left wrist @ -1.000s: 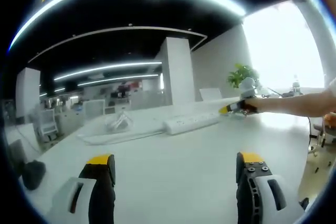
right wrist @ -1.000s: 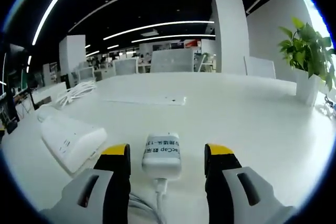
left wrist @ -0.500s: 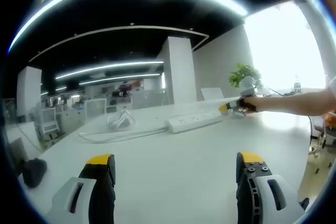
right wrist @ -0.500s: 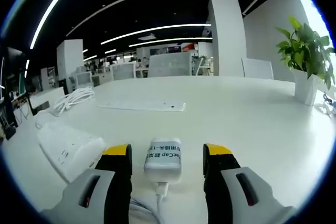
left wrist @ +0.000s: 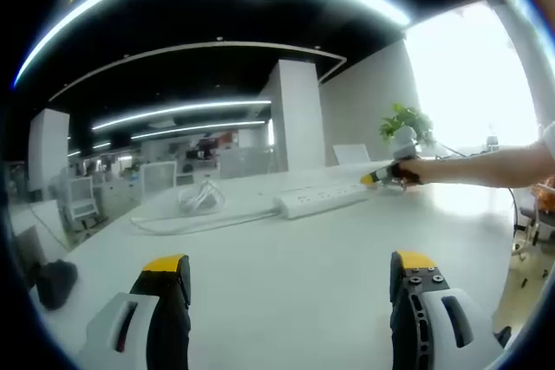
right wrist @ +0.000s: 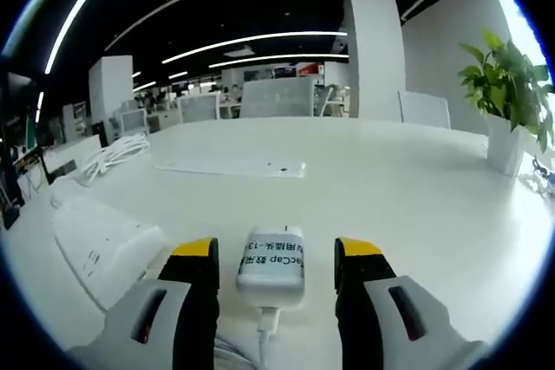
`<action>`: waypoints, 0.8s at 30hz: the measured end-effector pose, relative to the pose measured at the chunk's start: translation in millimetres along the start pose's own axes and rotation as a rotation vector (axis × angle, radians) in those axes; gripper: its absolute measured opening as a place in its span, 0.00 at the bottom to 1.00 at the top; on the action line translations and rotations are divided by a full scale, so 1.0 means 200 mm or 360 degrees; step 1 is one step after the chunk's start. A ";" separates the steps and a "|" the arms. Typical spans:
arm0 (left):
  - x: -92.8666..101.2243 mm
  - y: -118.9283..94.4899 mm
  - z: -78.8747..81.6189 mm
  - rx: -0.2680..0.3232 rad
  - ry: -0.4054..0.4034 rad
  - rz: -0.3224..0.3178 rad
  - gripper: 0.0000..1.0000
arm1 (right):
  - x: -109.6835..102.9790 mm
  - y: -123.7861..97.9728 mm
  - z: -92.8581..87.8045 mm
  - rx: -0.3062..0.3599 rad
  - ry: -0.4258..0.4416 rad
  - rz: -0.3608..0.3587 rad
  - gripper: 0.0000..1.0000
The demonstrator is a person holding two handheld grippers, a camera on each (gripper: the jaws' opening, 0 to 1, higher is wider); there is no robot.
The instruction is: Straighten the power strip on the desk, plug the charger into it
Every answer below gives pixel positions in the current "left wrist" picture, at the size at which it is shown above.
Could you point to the grey mesh office chair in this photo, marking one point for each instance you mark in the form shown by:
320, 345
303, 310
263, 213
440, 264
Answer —
247, 162

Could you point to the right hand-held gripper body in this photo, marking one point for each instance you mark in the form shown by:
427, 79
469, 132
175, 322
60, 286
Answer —
405, 142

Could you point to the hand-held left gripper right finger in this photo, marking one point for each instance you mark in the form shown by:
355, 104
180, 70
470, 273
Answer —
451, 326

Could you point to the white power strip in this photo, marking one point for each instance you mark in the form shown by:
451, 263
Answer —
323, 199

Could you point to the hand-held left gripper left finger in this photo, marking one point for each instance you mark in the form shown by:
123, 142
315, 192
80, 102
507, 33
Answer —
112, 331

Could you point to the white desk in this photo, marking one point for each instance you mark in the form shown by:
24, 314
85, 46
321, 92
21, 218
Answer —
282, 266

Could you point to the black soft object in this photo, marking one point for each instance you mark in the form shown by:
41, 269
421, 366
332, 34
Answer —
54, 284

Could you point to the green leafy plant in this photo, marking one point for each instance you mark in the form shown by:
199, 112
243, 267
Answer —
405, 121

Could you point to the white mesh office chair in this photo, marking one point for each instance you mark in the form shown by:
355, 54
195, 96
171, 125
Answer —
158, 176
80, 196

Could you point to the black office chair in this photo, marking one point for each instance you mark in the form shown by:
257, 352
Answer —
532, 222

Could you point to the person's right hand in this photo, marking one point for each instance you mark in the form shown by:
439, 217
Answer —
409, 170

